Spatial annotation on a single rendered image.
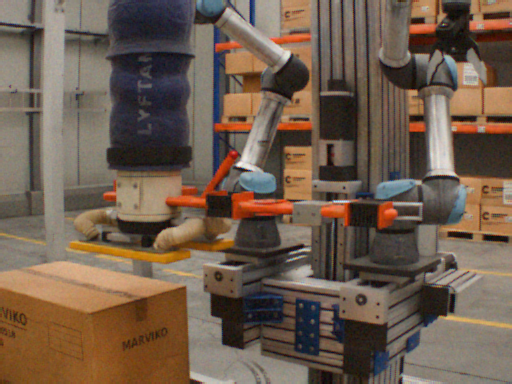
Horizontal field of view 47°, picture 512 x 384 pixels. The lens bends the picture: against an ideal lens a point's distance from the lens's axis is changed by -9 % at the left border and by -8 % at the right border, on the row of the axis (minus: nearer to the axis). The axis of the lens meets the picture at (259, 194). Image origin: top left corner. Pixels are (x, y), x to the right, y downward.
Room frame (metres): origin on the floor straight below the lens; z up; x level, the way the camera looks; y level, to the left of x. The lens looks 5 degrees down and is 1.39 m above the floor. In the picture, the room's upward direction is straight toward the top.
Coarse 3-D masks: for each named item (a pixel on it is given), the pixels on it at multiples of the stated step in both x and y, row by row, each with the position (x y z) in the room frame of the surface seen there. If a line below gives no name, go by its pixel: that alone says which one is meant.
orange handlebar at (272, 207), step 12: (108, 192) 1.67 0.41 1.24; (192, 192) 1.82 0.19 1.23; (168, 204) 1.54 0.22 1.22; (180, 204) 1.52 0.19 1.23; (192, 204) 1.50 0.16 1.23; (204, 204) 1.48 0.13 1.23; (240, 204) 1.43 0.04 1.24; (252, 204) 1.41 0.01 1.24; (264, 204) 1.40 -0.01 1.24; (276, 204) 1.39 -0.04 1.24; (288, 204) 1.41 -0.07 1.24; (324, 216) 1.33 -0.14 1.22; (336, 216) 1.31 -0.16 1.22; (384, 216) 1.25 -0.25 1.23
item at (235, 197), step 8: (208, 192) 1.47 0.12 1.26; (216, 192) 1.49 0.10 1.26; (224, 192) 1.52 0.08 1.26; (232, 192) 1.52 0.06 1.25; (240, 192) 1.51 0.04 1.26; (248, 192) 1.47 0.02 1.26; (208, 200) 1.45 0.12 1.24; (216, 200) 1.44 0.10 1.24; (224, 200) 1.43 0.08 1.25; (232, 200) 1.43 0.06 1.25; (240, 200) 1.44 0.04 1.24; (248, 200) 1.47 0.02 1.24; (208, 208) 1.46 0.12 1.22; (216, 208) 1.45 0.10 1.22; (224, 208) 1.44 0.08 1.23; (232, 208) 1.43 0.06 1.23; (208, 216) 1.45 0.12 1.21; (216, 216) 1.44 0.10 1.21; (224, 216) 1.43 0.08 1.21; (232, 216) 1.43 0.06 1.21; (240, 216) 1.44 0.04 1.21; (248, 216) 1.47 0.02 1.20
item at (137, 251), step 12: (84, 240) 1.56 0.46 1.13; (96, 240) 1.57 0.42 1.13; (108, 240) 1.55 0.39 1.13; (144, 240) 1.48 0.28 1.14; (96, 252) 1.51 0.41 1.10; (108, 252) 1.49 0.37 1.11; (120, 252) 1.47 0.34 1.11; (132, 252) 1.45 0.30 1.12; (144, 252) 1.44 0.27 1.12; (156, 252) 1.43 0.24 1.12; (168, 252) 1.44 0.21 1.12; (180, 252) 1.45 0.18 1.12
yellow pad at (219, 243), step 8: (208, 240) 1.59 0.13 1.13; (216, 240) 1.61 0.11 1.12; (224, 240) 1.63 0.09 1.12; (232, 240) 1.64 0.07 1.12; (184, 248) 1.61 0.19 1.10; (192, 248) 1.59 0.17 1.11; (200, 248) 1.58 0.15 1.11; (208, 248) 1.57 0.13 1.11; (216, 248) 1.57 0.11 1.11; (224, 248) 1.60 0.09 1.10
